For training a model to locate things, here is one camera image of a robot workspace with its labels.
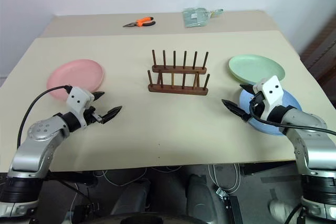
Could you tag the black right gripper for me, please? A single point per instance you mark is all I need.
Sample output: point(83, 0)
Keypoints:
point(257, 104)

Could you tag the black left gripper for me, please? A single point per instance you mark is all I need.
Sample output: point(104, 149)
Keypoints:
point(90, 115)

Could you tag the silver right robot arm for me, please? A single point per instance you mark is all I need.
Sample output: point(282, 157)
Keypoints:
point(312, 145)

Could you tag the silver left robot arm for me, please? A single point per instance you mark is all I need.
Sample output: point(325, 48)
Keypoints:
point(31, 145)

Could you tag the wooden dish rack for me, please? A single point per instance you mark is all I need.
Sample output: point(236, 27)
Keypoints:
point(178, 89)

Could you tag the green round plate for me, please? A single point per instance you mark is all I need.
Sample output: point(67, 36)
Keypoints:
point(256, 68)

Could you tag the pink round plate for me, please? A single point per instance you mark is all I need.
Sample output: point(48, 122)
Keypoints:
point(76, 77)

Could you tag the blue round plate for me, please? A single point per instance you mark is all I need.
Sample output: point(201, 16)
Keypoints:
point(288, 100)

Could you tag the clear plastic bag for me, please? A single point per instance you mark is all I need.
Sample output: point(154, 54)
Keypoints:
point(195, 16)

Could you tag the dark rounded robot leg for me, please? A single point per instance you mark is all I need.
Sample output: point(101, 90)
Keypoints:
point(131, 200)
point(200, 197)

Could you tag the white shoe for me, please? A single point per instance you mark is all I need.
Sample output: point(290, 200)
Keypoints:
point(279, 208)

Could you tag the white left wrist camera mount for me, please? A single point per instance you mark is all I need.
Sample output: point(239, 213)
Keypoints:
point(78, 99)

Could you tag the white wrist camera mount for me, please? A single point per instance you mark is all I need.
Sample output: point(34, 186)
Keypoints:
point(271, 93)
point(78, 99)

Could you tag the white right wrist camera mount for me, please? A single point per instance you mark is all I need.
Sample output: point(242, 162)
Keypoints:
point(271, 93)

